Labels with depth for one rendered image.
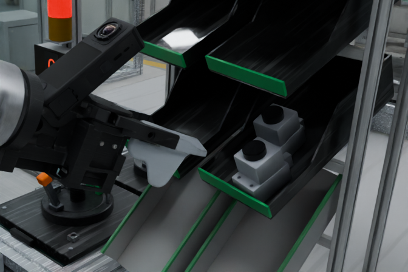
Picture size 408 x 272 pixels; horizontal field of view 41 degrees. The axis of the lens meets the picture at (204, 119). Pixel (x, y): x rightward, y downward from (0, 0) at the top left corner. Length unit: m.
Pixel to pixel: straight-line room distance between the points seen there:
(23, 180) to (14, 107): 0.92
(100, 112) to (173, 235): 0.43
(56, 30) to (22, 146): 0.74
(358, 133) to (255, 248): 0.23
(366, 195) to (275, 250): 0.74
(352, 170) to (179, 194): 0.31
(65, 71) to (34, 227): 0.61
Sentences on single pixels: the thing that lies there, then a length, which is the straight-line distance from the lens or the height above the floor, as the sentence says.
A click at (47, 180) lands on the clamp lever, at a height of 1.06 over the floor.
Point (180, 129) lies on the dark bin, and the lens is 0.85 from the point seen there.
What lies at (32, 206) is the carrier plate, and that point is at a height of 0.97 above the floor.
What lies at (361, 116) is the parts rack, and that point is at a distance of 0.74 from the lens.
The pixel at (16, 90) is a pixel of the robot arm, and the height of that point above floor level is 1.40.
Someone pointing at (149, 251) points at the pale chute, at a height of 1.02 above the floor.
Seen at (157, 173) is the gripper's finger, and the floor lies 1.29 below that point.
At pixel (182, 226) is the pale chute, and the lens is 0.90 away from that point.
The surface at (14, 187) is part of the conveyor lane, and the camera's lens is 1.35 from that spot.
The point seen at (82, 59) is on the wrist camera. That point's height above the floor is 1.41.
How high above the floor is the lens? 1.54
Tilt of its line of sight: 21 degrees down
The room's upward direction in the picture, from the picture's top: 4 degrees clockwise
